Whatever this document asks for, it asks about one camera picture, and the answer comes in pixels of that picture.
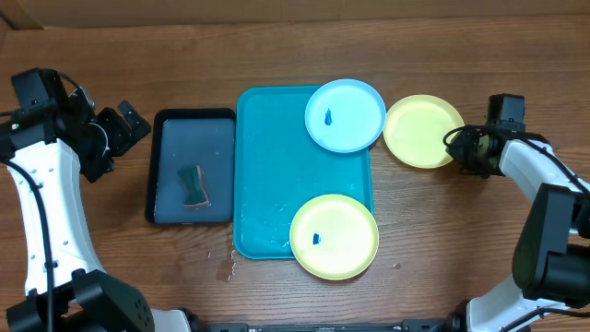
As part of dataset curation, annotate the yellow-green plate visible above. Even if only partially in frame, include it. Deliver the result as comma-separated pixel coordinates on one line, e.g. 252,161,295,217
289,194,379,280
383,94,465,169

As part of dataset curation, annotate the green scrubbing sponge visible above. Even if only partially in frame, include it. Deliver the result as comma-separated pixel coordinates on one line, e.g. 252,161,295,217
177,165,210,208

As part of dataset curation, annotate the yellow-green plate front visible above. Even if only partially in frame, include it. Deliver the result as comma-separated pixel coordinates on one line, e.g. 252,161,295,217
289,194,379,280

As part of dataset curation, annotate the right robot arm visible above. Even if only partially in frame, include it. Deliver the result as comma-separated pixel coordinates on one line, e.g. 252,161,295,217
442,94,589,331

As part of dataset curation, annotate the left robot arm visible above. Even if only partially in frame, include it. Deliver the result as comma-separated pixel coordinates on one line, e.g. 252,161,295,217
1,67,206,332

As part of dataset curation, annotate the black plastic tray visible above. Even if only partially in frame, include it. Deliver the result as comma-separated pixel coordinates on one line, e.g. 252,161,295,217
145,108,236,226

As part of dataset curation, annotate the teal plastic tray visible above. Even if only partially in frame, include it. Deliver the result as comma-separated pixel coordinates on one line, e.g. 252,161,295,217
233,86,374,260

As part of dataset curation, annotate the light blue plate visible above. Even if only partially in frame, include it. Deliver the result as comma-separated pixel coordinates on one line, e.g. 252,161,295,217
304,78,386,153

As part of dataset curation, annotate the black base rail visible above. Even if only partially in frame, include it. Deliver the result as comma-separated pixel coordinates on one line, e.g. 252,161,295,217
200,319,452,332

